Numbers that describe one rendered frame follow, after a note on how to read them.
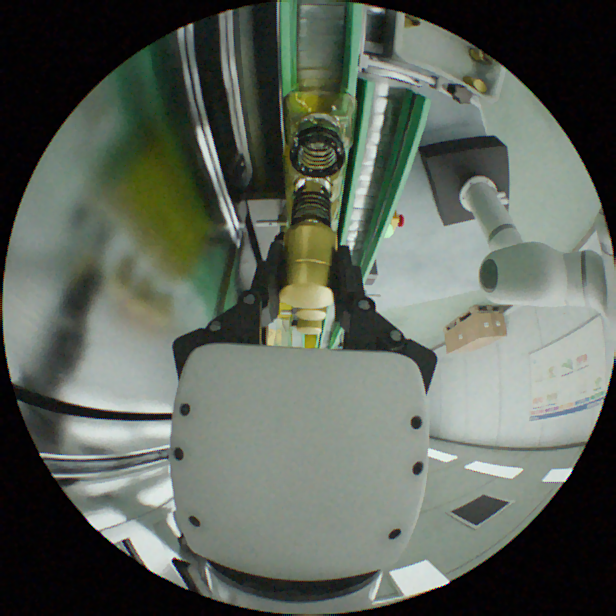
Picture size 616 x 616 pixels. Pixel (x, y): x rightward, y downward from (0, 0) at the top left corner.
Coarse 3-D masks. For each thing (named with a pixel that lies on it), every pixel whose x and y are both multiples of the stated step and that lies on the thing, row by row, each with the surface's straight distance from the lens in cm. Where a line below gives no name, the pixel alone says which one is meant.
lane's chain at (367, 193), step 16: (384, 80) 38; (400, 96) 39; (384, 112) 39; (400, 112) 40; (368, 128) 40; (384, 128) 40; (368, 144) 41; (384, 144) 41; (368, 160) 42; (384, 160) 43; (368, 176) 44; (368, 192) 47; (368, 208) 50; (352, 224) 53; (368, 224) 53; (352, 240) 57; (352, 256) 63
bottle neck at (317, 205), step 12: (300, 180) 19; (312, 180) 18; (324, 180) 19; (300, 192) 17; (312, 192) 17; (324, 192) 17; (300, 204) 16; (312, 204) 16; (324, 204) 16; (300, 216) 15; (312, 216) 15; (324, 216) 15
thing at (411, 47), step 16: (400, 16) 45; (400, 32) 44; (416, 32) 53; (432, 32) 55; (448, 32) 56; (400, 48) 43; (416, 48) 52; (432, 48) 53; (448, 48) 55; (464, 48) 58; (416, 64) 44; (432, 64) 53; (448, 64) 55; (464, 64) 57; (480, 64) 59; (496, 64) 56; (496, 80) 54; (480, 96) 50; (496, 96) 53
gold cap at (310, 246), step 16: (304, 224) 14; (320, 224) 14; (288, 240) 14; (304, 240) 13; (320, 240) 13; (336, 240) 14; (288, 256) 13; (304, 256) 12; (320, 256) 12; (336, 256) 14; (288, 272) 12; (304, 272) 12; (320, 272) 12; (336, 272) 13; (288, 288) 12; (304, 288) 12; (320, 288) 12; (336, 288) 12; (288, 304) 14; (304, 304) 14; (320, 304) 13
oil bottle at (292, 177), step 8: (288, 152) 20; (288, 160) 19; (288, 168) 19; (344, 168) 20; (288, 176) 19; (296, 176) 19; (304, 176) 19; (336, 176) 19; (288, 184) 20; (336, 184) 19; (288, 192) 20; (336, 192) 20
